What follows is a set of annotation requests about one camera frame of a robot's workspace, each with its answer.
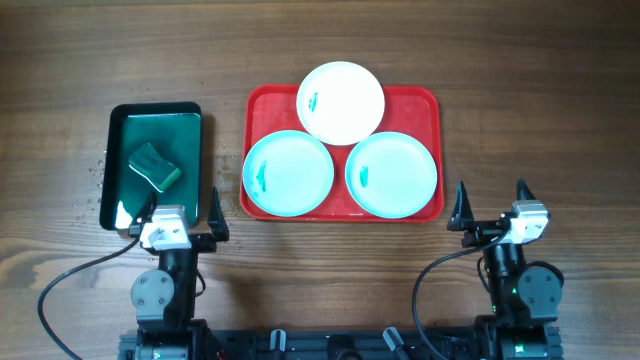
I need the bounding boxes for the white round plate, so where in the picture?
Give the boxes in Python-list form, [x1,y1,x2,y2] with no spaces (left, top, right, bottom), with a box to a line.
[296,61,385,146]

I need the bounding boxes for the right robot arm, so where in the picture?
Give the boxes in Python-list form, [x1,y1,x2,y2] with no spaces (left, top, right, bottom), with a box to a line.
[447,180,564,360]

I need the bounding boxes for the red plastic tray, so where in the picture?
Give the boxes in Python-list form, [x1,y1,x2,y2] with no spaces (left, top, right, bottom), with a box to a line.
[242,84,445,223]

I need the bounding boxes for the light blue plate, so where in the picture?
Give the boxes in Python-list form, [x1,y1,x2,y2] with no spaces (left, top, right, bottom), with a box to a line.
[344,132,438,219]
[242,130,335,217]

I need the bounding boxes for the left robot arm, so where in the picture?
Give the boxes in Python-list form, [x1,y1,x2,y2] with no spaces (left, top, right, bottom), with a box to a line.
[118,189,230,360]

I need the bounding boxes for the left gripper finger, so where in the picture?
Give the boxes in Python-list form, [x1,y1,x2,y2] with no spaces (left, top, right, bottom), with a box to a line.
[207,187,230,242]
[133,192,157,224]

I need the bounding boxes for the green dish sponge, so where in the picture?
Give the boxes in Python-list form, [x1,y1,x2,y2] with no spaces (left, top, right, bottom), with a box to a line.
[128,143,182,193]

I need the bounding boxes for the black tray with green water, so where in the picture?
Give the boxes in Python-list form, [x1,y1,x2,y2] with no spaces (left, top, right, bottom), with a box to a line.
[99,102,203,231]

